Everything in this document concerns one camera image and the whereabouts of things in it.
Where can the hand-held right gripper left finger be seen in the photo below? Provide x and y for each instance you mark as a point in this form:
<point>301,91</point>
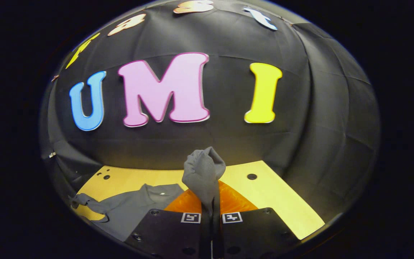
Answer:
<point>206,233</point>

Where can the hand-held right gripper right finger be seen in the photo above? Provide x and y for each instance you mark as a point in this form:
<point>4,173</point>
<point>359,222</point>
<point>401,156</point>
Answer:
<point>218,233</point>

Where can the grey button shirt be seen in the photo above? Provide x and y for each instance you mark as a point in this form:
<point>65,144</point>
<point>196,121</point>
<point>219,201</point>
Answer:
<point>203,169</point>

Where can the black backdrop cloth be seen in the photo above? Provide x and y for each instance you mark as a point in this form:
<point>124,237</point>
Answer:
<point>228,144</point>

